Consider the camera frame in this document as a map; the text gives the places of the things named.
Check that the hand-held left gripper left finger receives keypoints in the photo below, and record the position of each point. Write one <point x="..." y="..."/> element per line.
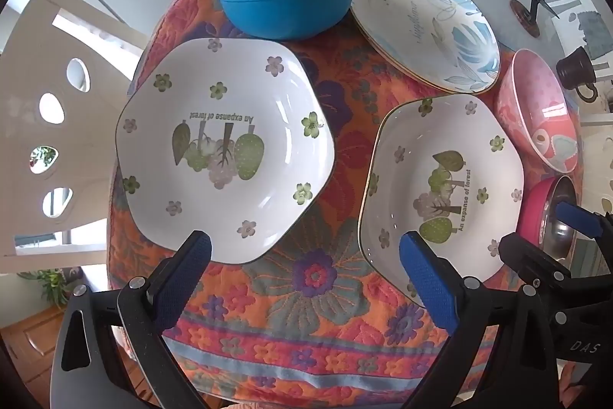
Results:
<point x="184" y="279"/>

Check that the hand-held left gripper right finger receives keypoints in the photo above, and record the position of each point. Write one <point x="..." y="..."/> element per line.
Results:
<point x="426" y="279"/>

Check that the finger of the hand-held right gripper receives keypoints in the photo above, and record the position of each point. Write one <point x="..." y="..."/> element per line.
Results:
<point x="577" y="215"/>
<point x="531" y="258"/>

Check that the pink steel bowl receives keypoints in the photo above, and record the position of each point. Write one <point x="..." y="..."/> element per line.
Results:
<point x="536" y="207"/>

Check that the white forest print plate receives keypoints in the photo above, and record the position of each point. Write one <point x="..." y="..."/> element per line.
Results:
<point x="158" y="126"/>
<point x="479" y="150"/>

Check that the pink ceramic bowl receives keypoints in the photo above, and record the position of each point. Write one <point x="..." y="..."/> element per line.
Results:
<point x="536" y="102"/>

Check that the blue leaf print plate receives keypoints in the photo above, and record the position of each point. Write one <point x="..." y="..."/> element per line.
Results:
<point x="416" y="16"/>

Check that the orange floral tablecloth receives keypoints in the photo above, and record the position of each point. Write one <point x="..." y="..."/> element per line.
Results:
<point x="311" y="318"/>

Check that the green potted plant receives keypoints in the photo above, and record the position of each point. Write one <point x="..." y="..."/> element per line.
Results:
<point x="50" y="287"/>

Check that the dark brown mug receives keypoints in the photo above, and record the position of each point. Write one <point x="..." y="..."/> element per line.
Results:
<point x="574" y="69"/>

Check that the white chair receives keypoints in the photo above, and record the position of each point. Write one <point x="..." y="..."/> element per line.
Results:
<point x="96" y="140"/>
<point x="565" y="11"/>

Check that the wooden cabinet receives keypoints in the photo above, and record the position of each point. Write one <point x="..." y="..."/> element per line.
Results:
<point x="28" y="342"/>

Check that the grey cloth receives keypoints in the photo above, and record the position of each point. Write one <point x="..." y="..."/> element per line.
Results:
<point x="590" y="33"/>

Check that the brown phone stand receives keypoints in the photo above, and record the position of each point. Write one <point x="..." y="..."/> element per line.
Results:
<point x="524" y="16"/>

